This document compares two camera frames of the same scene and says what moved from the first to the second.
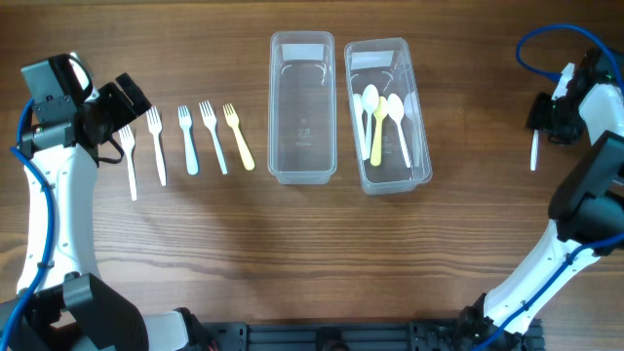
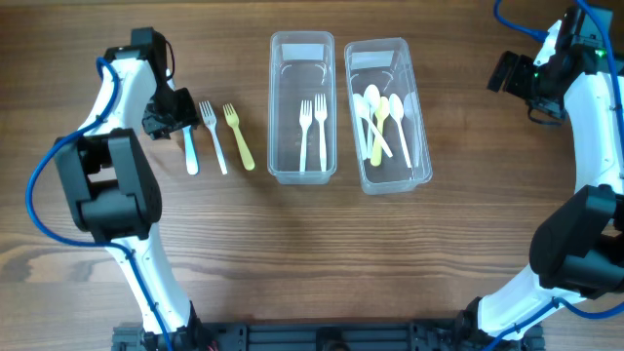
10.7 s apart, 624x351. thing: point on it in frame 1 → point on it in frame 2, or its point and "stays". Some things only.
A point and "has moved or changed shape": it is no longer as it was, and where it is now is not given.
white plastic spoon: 370,100 stays
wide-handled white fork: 186,124 stays
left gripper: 115,104 → 172,117
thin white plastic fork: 129,140 has moved or changed shape
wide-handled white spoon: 360,125 stays
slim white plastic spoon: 396,110 stays
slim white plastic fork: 210,121 stays
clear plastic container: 301,117 stays
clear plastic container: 391,138 stays
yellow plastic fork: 233,121 stays
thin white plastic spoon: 533,161 → 361,107
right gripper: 539,117 → 510,74
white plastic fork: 155,127 → 321,113
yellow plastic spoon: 379,110 stays
